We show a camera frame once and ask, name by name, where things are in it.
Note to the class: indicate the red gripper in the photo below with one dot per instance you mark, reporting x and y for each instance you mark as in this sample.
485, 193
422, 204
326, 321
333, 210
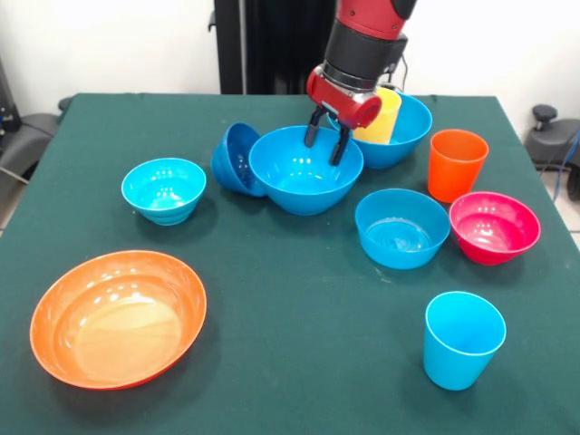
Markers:
344, 104

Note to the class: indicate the large blue plastic bowl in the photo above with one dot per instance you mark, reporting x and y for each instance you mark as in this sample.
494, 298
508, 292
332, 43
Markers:
303, 186
408, 131

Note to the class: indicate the yellow plastic cup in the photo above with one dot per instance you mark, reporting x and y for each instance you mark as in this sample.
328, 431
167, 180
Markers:
385, 122

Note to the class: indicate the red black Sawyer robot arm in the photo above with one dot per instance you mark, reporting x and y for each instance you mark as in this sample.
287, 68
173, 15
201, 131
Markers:
367, 41

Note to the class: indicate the dark blue plastic bowl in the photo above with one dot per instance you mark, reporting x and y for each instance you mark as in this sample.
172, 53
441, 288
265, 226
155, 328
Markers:
233, 158

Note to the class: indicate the blue flat-bottomed ringed bowl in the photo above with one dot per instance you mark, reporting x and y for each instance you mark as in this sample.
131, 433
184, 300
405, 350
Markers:
402, 240

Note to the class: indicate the orange plastic cup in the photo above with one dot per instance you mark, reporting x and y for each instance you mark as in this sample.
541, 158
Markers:
455, 167

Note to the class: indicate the small cyan plastic bowl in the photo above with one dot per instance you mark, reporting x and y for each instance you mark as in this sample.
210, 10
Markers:
163, 192

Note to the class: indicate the dark green tablecloth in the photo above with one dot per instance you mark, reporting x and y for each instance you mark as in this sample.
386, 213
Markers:
136, 127

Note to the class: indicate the pink plastic bowl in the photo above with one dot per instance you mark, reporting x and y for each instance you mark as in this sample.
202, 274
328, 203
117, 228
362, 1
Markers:
495, 231

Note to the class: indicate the black equipment base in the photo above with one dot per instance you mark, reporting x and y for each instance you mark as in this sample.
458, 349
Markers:
22, 140
550, 136

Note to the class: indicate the light blue plastic cup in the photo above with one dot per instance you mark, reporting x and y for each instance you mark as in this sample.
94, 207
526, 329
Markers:
462, 349

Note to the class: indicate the large orange plastic bowl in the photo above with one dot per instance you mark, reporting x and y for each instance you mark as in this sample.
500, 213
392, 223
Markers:
118, 326

